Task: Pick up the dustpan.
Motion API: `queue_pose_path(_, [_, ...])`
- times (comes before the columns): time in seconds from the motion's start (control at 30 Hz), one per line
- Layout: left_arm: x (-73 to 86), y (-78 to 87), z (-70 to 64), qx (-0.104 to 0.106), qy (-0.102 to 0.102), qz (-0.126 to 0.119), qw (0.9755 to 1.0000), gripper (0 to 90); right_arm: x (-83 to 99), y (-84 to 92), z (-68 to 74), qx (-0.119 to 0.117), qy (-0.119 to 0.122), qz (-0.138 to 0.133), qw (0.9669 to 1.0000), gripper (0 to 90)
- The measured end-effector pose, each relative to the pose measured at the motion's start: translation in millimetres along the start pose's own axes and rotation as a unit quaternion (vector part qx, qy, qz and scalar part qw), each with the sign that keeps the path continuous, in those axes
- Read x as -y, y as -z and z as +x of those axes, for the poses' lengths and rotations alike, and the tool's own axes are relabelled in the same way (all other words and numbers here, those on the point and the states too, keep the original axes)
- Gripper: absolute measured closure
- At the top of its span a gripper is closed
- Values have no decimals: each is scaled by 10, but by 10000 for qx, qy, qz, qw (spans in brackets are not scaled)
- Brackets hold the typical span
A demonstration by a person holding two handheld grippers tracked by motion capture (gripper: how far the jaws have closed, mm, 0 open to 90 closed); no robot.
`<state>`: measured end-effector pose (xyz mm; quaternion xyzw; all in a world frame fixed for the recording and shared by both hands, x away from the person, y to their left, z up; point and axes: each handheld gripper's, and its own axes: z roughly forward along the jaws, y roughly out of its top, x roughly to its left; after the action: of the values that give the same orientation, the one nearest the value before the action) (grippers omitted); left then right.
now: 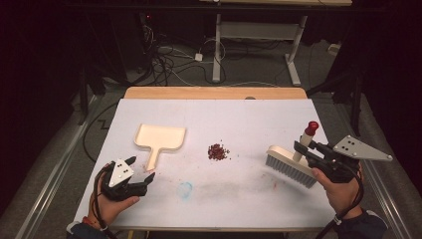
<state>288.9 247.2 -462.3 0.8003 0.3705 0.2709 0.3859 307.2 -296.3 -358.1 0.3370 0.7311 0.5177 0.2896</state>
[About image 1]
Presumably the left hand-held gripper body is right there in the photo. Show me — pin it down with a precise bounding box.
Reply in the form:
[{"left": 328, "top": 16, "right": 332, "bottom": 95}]
[{"left": 100, "top": 158, "right": 148, "bottom": 202}]

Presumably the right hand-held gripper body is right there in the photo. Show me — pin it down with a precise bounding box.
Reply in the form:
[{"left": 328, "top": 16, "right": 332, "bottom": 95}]
[{"left": 307, "top": 134, "right": 394, "bottom": 184}]

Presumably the cream brush with red-tipped handle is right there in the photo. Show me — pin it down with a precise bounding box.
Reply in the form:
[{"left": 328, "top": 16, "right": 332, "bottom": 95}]
[{"left": 265, "top": 120, "right": 320, "bottom": 189}]

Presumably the cream dustpan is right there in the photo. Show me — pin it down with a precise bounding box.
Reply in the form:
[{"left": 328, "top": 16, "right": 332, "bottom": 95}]
[{"left": 133, "top": 123, "right": 187, "bottom": 172}]

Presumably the pile of red beans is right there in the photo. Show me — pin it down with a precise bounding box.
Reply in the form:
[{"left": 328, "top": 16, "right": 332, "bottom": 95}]
[{"left": 207, "top": 142, "right": 231, "bottom": 162}]

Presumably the person's right hand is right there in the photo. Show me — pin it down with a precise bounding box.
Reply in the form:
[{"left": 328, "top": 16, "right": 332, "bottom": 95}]
[{"left": 312, "top": 161, "right": 365, "bottom": 219}]

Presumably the person's left hand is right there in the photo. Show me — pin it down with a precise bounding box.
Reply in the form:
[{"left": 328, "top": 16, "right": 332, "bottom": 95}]
[{"left": 89, "top": 162, "right": 141, "bottom": 230}]

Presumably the black metal stand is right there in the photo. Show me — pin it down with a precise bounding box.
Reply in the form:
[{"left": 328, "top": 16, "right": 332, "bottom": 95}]
[{"left": 307, "top": 71, "right": 363, "bottom": 137}]

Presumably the white table cover sheet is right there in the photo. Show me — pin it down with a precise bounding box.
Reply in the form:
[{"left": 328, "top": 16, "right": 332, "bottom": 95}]
[{"left": 73, "top": 98, "right": 336, "bottom": 230}]

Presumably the white power strip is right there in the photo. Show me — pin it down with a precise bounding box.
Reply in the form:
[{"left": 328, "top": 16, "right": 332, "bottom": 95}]
[{"left": 327, "top": 43, "right": 342, "bottom": 57}]

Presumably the white-legged desk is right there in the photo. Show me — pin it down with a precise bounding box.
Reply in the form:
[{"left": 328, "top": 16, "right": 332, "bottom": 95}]
[{"left": 198, "top": 0, "right": 353, "bottom": 88}]

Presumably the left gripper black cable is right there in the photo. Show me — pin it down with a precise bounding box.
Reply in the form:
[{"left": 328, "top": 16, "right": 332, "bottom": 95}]
[{"left": 93, "top": 163, "right": 117, "bottom": 239}]

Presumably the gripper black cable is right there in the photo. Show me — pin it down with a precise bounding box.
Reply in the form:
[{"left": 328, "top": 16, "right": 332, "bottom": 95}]
[
  {"left": 315, "top": 165, "right": 365, "bottom": 239},
  {"left": 93, "top": 163, "right": 117, "bottom": 239}
]

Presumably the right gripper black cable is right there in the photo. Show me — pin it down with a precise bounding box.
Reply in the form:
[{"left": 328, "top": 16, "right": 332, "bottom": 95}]
[{"left": 315, "top": 165, "right": 365, "bottom": 239}]

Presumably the black floor cable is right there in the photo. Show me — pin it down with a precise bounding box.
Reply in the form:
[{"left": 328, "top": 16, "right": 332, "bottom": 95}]
[{"left": 82, "top": 101, "right": 119, "bottom": 163}]

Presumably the metal floor rail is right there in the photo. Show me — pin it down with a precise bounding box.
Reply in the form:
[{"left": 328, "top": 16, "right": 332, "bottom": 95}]
[
  {"left": 359, "top": 158, "right": 414, "bottom": 239},
  {"left": 14, "top": 95, "right": 101, "bottom": 239}
]

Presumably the tangle of floor cables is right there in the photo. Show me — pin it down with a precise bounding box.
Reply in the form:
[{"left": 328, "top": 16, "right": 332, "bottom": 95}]
[{"left": 142, "top": 13, "right": 230, "bottom": 88}]

